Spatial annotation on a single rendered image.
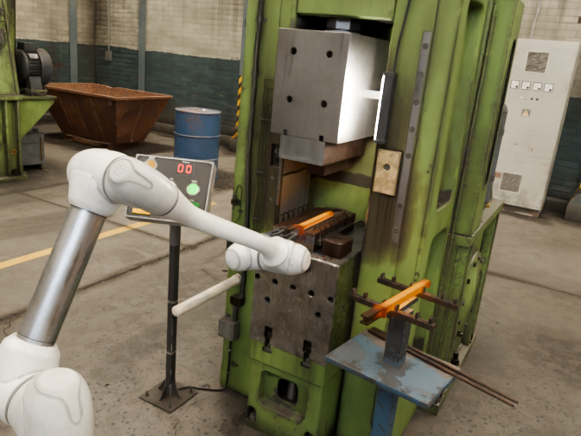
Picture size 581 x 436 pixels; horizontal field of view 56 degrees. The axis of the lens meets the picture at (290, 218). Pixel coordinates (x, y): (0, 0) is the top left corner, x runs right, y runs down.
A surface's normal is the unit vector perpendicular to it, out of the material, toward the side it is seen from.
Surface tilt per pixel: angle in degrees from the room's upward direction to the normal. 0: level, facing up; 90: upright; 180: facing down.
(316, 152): 90
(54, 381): 6
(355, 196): 90
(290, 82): 90
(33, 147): 90
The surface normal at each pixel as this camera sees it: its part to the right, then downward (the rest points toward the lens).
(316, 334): -0.49, 0.21
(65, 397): 0.58, -0.23
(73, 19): 0.86, 0.22
